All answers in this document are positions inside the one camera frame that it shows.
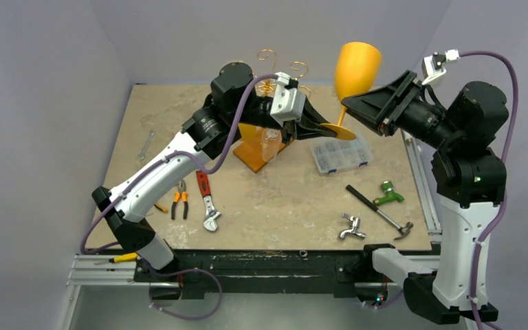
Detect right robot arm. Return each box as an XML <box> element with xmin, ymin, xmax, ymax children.
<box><xmin>342</xmin><ymin>71</ymin><xmax>509</xmax><ymax>325</ymax></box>

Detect black table front rail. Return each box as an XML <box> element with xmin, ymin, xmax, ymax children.
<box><xmin>131</xmin><ymin>247</ymin><xmax>429</xmax><ymax>302</ymax></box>

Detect front clear wine glass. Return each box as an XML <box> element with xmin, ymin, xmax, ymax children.
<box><xmin>261</xmin><ymin>129</ymin><xmax>282</xmax><ymax>163</ymax></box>

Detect yellow long nose pliers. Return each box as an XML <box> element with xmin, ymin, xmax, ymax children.
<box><xmin>154</xmin><ymin>203</ymin><xmax>168</xmax><ymax>213</ymax></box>

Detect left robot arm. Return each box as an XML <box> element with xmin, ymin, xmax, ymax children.
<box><xmin>91</xmin><ymin>62</ymin><xmax>337</xmax><ymax>281</ymax></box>

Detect aluminium frame rail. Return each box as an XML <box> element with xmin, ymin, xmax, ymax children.
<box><xmin>66</xmin><ymin>255</ymin><xmax>136</xmax><ymax>286</ymax></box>

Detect silver open end spanner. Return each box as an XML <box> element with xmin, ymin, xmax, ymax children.
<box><xmin>138</xmin><ymin>129</ymin><xmax>156</xmax><ymax>160</ymax></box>

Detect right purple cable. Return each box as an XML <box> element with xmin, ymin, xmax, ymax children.
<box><xmin>459</xmin><ymin>49</ymin><xmax>519</xmax><ymax>330</ymax></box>

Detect yellow wine glass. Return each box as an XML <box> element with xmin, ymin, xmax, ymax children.
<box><xmin>320</xmin><ymin>41</ymin><xmax>384</xmax><ymax>142</ymax></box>
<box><xmin>238</xmin><ymin>123</ymin><xmax>259</xmax><ymax>142</ymax></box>

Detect gold wire wine glass rack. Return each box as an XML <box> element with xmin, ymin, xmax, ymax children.
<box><xmin>253</xmin><ymin>48</ymin><xmax>312</xmax><ymax>98</ymax></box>

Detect orange black pliers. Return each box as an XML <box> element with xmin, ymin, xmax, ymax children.
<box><xmin>170</xmin><ymin>179</ymin><xmax>188</xmax><ymax>220</ymax></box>

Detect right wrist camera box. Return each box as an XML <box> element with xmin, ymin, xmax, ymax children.
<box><xmin>421</xmin><ymin>49</ymin><xmax>460</xmax><ymax>85</ymax></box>

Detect yellow handled screwdriver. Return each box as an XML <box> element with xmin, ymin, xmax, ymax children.
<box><xmin>94</xmin><ymin>252</ymin><xmax>139</xmax><ymax>265</ymax></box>

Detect black handled hammer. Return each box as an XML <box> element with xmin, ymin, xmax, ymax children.
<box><xmin>345</xmin><ymin>185</ymin><xmax>414</xmax><ymax>241</ymax></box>

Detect green faucet valve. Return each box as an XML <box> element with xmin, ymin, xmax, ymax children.
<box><xmin>373</xmin><ymin>180</ymin><xmax>404</xmax><ymax>206</ymax></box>

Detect purple loop cable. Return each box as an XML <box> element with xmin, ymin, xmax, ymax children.
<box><xmin>148</xmin><ymin>266</ymin><xmax>225</xmax><ymax>321</ymax></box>

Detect clear plastic screw box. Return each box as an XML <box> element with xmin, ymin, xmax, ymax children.
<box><xmin>309</xmin><ymin>132</ymin><xmax>374</xmax><ymax>175</ymax></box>

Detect chrome faucet tap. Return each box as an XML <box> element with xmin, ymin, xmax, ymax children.
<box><xmin>339</xmin><ymin>213</ymin><xmax>366</xmax><ymax>239</ymax></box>

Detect wooden rack base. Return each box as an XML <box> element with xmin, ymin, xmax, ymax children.
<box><xmin>233</xmin><ymin>129</ymin><xmax>287</xmax><ymax>173</ymax></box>

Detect red adjustable wrench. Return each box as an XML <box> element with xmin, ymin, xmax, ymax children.
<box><xmin>196</xmin><ymin>170</ymin><xmax>221</xmax><ymax>232</ymax></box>

